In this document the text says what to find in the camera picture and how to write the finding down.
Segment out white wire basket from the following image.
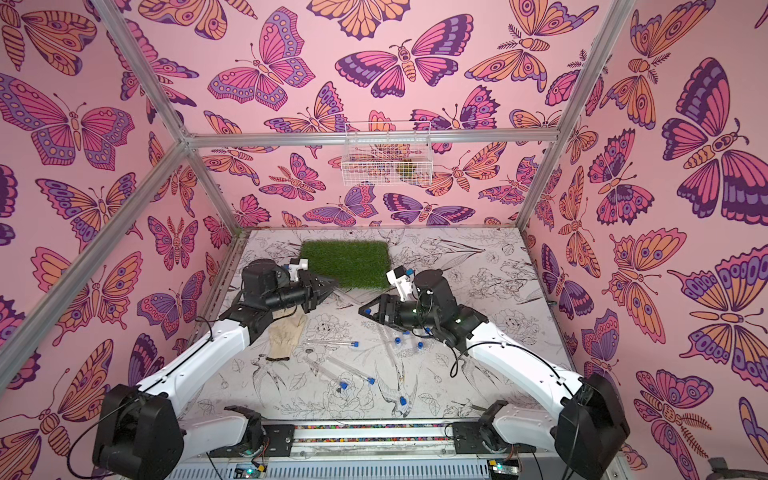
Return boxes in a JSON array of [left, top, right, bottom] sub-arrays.
[[338, 121, 434, 187]]

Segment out test tube blue stopper two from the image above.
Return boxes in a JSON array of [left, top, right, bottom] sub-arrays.
[[377, 327, 409, 415]]

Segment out beige work glove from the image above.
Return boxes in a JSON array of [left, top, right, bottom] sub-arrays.
[[266, 313, 308, 362]]

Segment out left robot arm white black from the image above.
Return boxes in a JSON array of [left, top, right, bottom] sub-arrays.
[[92, 259, 339, 479]]

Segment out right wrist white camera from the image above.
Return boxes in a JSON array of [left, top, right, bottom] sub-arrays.
[[386, 266, 415, 302]]

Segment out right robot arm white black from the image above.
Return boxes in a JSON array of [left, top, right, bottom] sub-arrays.
[[358, 267, 630, 479]]

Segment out green artificial grass mat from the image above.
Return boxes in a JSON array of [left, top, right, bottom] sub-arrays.
[[299, 240, 392, 290]]

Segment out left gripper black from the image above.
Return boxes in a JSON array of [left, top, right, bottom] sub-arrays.
[[264, 272, 339, 315]]

